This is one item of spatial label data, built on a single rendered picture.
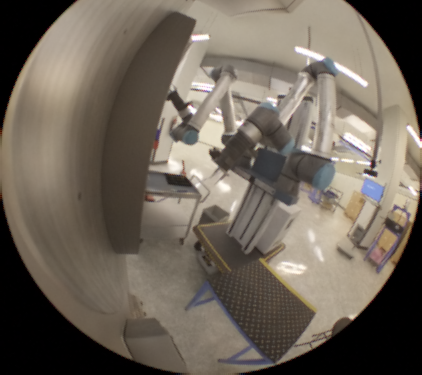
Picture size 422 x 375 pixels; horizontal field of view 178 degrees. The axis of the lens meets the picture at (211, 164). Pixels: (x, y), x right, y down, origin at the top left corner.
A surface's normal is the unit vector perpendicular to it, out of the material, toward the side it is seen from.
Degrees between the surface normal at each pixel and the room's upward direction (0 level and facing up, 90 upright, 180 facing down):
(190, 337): 0
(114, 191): 93
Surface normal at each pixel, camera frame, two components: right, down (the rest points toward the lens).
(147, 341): 0.46, -0.74
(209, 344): 0.31, -0.93
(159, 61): 0.52, 0.06
